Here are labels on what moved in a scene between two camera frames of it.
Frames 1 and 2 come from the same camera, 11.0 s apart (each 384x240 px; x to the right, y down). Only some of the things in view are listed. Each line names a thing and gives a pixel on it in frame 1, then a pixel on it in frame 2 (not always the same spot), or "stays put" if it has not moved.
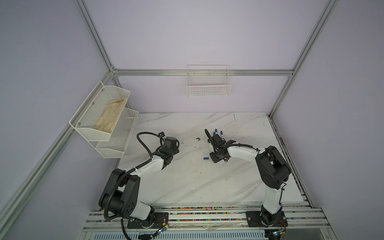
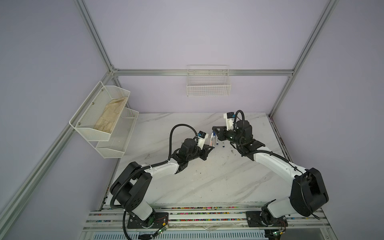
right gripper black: (213, 158) to (221, 132)
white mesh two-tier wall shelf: (105, 116) stays put
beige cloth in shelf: (107, 119) stays put
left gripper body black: (176, 150) to (198, 153)
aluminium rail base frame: (207, 222) stays put
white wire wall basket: (208, 80) stays put
